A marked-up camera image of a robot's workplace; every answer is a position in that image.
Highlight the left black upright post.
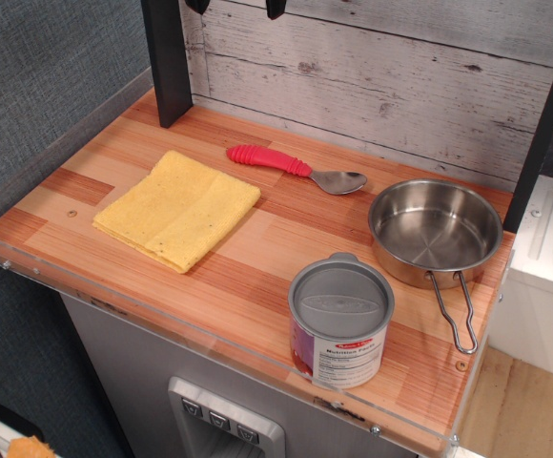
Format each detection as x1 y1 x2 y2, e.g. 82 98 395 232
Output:
141 0 194 128

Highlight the grey toy fridge cabinet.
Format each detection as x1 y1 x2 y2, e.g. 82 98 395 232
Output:
63 296 413 457

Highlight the red handled metal spoon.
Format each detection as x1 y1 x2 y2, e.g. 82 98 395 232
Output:
226 144 367 196

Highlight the small steel pan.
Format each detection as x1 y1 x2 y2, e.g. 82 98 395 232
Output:
368 178 503 355

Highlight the white toy unit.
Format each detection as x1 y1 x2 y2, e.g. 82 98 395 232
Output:
488 177 553 373

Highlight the clear acrylic guard rail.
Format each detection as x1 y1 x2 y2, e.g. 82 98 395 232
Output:
0 75 516 458

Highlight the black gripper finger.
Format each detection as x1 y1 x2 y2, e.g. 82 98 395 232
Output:
185 0 209 14
265 0 286 20

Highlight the orange object bottom left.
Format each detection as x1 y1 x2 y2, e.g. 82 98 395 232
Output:
6 436 57 458

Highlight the grey toy food can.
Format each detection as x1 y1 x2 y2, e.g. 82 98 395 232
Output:
288 253 395 389

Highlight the silver ice dispenser panel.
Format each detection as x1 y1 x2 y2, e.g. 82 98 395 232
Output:
168 376 286 457

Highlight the yellow towel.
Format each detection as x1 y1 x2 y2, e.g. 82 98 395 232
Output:
92 151 261 274

